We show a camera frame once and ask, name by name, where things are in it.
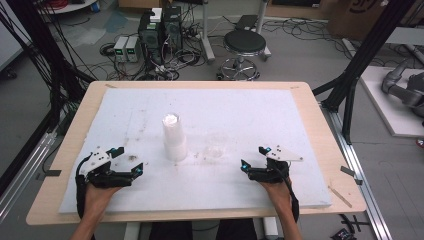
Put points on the wooden stick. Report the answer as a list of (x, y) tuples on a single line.
[(340, 196)]

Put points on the blue tape roll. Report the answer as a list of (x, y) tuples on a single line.
[(95, 6)]

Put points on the person's left hand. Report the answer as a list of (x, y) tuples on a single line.
[(96, 200)]

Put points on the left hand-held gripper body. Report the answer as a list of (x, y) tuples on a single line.
[(96, 161)]

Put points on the wooden table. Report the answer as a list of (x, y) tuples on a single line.
[(336, 143)]

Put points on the black frame post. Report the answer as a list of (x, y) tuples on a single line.
[(43, 50), (363, 60)]

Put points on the grey metal stand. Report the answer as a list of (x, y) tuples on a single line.
[(207, 33), (263, 20)]

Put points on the white box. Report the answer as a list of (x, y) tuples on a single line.
[(156, 15)]

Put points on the black tape strip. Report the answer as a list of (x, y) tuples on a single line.
[(348, 171), (53, 173)]

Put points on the person's right hand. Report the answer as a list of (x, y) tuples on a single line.
[(281, 195)]

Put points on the grey power supply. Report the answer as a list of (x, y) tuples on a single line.
[(133, 48), (120, 48)]

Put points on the clear plastic cup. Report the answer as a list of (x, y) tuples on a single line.
[(215, 148)]

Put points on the black round stool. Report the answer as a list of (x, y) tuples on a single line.
[(244, 41)]

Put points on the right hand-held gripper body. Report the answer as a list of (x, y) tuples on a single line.
[(275, 171)]

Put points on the white board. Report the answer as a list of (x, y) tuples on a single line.
[(386, 110)]

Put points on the aluminium rail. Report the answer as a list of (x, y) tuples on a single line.
[(26, 173), (360, 186)]

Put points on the cardboard box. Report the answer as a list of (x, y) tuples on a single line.
[(360, 16)]

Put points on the black computer tower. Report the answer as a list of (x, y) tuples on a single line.
[(172, 28), (151, 36)]

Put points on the white foam mat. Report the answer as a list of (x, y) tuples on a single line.
[(233, 116)]

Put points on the stack of translucent plastic cups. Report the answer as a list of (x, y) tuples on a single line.
[(174, 140)]

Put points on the round white table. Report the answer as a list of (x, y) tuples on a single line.
[(66, 6)]

